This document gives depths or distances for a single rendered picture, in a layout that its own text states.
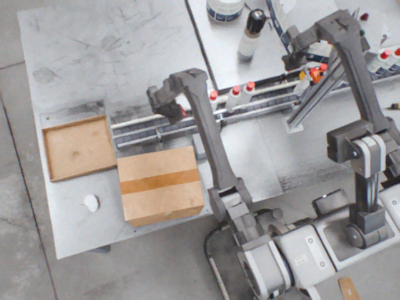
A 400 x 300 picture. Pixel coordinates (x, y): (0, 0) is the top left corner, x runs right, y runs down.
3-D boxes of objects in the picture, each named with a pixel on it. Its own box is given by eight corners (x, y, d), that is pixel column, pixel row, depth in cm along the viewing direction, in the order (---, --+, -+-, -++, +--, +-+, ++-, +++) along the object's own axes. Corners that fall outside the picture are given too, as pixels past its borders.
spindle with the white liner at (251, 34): (250, 44, 179) (264, 3, 151) (255, 58, 176) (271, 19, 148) (234, 47, 178) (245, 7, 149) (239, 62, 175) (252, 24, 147)
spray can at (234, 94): (233, 102, 168) (240, 81, 148) (236, 111, 166) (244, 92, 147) (223, 104, 167) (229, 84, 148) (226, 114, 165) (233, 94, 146)
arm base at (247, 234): (235, 252, 96) (242, 252, 85) (223, 225, 98) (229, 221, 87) (262, 240, 98) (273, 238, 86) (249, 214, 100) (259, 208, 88)
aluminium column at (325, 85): (294, 119, 172) (365, 36, 109) (298, 127, 171) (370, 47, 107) (286, 120, 172) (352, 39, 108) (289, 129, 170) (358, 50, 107)
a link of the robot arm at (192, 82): (172, 65, 89) (207, 57, 91) (163, 77, 102) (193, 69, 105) (224, 224, 92) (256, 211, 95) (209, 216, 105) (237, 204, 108)
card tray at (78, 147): (106, 117, 167) (104, 114, 163) (117, 166, 159) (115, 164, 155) (43, 131, 162) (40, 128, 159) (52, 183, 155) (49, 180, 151)
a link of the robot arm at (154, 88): (150, 102, 134) (171, 96, 136) (140, 80, 138) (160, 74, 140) (151, 118, 144) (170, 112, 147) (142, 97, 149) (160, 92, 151)
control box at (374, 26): (357, 47, 133) (386, 14, 115) (349, 83, 128) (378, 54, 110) (332, 39, 134) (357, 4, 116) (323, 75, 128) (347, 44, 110)
